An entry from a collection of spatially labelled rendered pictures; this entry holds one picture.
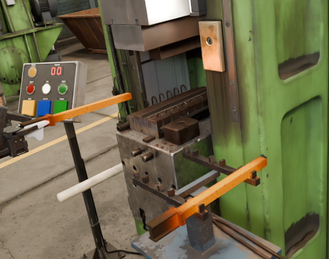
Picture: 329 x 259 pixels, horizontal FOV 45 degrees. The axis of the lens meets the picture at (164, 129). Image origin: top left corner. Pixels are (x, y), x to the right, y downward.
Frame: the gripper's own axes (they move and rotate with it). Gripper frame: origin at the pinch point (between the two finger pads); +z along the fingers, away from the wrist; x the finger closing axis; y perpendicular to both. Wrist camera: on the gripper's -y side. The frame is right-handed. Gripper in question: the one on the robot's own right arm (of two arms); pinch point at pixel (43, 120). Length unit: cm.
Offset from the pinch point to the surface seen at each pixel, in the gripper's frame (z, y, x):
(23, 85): 20, 2, -71
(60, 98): 28, 7, -48
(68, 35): 421, 67, -837
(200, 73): 90, 9, -17
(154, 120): 42.0, 13.9, 3.5
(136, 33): 41.3, -20.4, 2.3
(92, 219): 33, 83, -60
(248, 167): 35, 16, 56
